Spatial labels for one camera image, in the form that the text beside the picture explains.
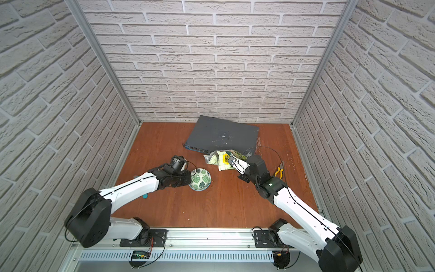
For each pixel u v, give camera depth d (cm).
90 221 42
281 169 95
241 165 67
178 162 70
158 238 74
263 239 73
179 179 74
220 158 70
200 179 90
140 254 71
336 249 38
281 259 69
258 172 57
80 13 71
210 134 108
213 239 76
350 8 69
